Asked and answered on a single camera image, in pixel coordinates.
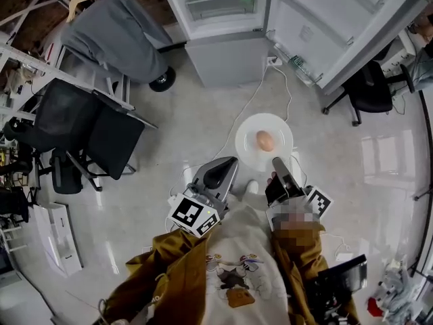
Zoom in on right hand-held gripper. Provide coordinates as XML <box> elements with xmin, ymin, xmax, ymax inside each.
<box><xmin>265</xmin><ymin>156</ymin><xmax>334</xmax><ymax>221</ymax></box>

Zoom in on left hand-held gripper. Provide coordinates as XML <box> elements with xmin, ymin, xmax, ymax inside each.
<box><xmin>168</xmin><ymin>156</ymin><xmax>240</xmax><ymax>238</ymax></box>

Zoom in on brown egg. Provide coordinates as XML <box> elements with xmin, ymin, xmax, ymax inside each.
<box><xmin>256</xmin><ymin>130</ymin><xmax>274</xmax><ymax>150</ymax></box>

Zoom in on white round plate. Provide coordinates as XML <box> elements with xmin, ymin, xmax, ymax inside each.
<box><xmin>235</xmin><ymin>112</ymin><xmax>294</xmax><ymax>173</ymax></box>

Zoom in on white refrigerator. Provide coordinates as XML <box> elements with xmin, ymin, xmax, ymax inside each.
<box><xmin>156</xmin><ymin>0</ymin><xmax>426</xmax><ymax>96</ymax></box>

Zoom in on person's left forearm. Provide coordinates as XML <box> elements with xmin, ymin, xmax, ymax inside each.
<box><xmin>101</xmin><ymin>230</ymin><xmax>211</xmax><ymax>325</ymax></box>

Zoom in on person's right forearm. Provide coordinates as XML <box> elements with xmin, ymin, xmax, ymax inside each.
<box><xmin>270</xmin><ymin>211</ymin><xmax>360</xmax><ymax>325</ymax></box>

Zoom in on person's white shoe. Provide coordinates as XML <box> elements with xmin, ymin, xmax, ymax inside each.
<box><xmin>244</xmin><ymin>179</ymin><xmax>260</xmax><ymax>199</ymax></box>

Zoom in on person's white printed sweatshirt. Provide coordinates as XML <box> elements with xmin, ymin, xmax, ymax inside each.
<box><xmin>202</xmin><ymin>194</ymin><xmax>292</xmax><ymax>325</ymax></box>

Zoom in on clear bottle green label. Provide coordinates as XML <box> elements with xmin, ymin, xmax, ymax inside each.
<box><xmin>288</xmin><ymin>55</ymin><xmax>308</xmax><ymax>71</ymax></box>

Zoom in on black mesh office chair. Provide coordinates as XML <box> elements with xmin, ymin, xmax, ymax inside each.
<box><xmin>3</xmin><ymin>78</ymin><xmax>147</xmax><ymax>196</ymax></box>

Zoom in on black swivel office chair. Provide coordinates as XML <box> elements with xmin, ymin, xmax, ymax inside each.
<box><xmin>323</xmin><ymin>61</ymin><xmax>415</xmax><ymax>127</ymax></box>

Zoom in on black waist-mounted device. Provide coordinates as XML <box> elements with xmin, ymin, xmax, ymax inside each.
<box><xmin>304</xmin><ymin>254</ymin><xmax>369</xmax><ymax>325</ymax></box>

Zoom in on small red object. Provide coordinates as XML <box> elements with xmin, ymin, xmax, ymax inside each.
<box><xmin>367</xmin><ymin>297</ymin><xmax>385</xmax><ymax>318</ymax></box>

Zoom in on white flat cardboard box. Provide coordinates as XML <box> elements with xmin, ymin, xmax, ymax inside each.
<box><xmin>32</xmin><ymin>201</ymin><xmax>84</xmax><ymax>278</ymax></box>

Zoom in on pile of crumpled plastic bags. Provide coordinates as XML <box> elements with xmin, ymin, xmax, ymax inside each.
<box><xmin>378</xmin><ymin>254</ymin><xmax>426</xmax><ymax>325</ymax></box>

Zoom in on wooden clothes hanger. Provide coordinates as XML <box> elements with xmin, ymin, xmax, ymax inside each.
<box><xmin>66</xmin><ymin>0</ymin><xmax>109</xmax><ymax>23</ymax></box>

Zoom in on white cable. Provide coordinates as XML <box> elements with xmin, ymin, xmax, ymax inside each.
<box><xmin>279</xmin><ymin>65</ymin><xmax>294</xmax><ymax>121</ymax></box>
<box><xmin>210</xmin><ymin>64</ymin><xmax>275</xmax><ymax>162</ymax></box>

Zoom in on white metal frame table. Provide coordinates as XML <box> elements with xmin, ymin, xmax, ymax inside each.
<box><xmin>0</xmin><ymin>42</ymin><xmax>159</xmax><ymax>130</ymax></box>

